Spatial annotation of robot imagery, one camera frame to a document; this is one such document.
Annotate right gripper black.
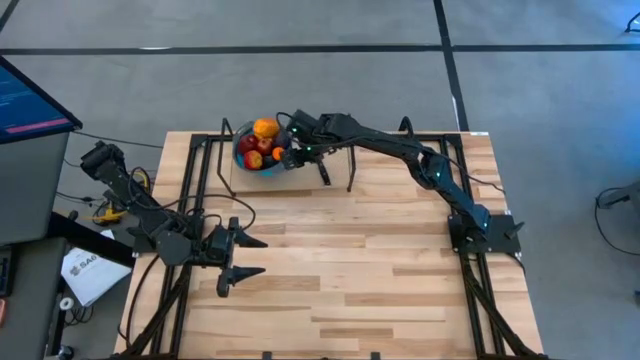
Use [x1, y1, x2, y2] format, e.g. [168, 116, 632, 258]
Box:
[281, 139, 332, 187]

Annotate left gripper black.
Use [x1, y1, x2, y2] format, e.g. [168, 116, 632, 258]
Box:
[203, 216, 269, 298]

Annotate orange yellow mango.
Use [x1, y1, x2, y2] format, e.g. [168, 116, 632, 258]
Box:
[253, 117, 281, 140]

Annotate blue collapsible bowl grey rim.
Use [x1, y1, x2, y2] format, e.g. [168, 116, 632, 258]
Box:
[231, 119, 297, 177]

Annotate white paper sheet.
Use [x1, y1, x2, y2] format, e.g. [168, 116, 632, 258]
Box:
[60, 246, 133, 308]

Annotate dark side desk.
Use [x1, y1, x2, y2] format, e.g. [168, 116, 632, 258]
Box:
[0, 212, 136, 360]

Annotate grey equipment cabinet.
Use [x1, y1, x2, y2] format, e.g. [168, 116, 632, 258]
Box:
[0, 132, 71, 246]

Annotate computer monitor blue screen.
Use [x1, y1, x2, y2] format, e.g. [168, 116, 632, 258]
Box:
[0, 55, 84, 146]

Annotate black upright metal post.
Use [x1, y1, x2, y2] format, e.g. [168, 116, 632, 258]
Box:
[218, 117, 237, 197]
[346, 146, 358, 193]

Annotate black metal table frame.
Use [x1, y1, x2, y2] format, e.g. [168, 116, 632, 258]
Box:
[113, 130, 551, 360]

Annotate yellow cable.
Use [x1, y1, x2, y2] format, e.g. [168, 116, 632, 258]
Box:
[92, 168, 151, 226]

